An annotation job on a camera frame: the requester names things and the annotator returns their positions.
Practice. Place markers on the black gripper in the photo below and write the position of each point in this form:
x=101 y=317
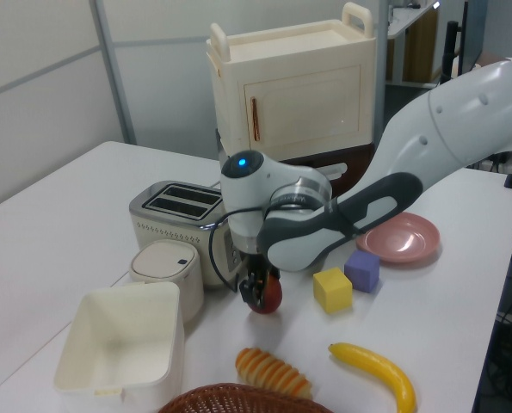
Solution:
x=257 y=266

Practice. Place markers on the red apple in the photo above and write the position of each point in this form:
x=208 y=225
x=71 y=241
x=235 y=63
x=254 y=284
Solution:
x=273 y=294

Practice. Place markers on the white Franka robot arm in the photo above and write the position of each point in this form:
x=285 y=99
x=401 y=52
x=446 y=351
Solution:
x=453 y=112

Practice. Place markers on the open cream plastic container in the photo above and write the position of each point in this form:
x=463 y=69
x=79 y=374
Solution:
x=118 y=344

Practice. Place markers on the yellow foam cube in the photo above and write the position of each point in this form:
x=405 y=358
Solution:
x=333 y=290

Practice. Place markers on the long striped bread roll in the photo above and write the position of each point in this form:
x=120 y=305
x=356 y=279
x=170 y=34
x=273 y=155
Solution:
x=273 y=374

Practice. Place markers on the small white lidded bin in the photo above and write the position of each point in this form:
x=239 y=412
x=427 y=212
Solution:
x=165 y=266

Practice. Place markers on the chrome two-slot toaster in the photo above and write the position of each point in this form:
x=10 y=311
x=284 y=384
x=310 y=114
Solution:
x=169 y=223

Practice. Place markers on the brown wicker basket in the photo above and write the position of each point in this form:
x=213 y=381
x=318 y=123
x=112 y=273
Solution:
x=238 y=400

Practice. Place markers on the purple foam cube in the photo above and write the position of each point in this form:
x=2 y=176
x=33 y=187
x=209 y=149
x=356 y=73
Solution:
x=362 y=271

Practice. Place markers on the yellow banana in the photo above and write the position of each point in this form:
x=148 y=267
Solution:
x=380 y=365

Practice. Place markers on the pink plate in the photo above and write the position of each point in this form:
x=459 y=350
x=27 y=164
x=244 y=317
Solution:
x=397 y=238

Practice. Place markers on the cream toy cabinet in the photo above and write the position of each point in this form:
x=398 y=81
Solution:
x=298 y=86

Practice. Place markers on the wooden office desk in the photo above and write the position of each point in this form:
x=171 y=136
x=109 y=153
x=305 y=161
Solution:
x=415 y=38

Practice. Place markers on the black monitor stand pole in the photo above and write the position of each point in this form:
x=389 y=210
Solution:
x=451 y=47

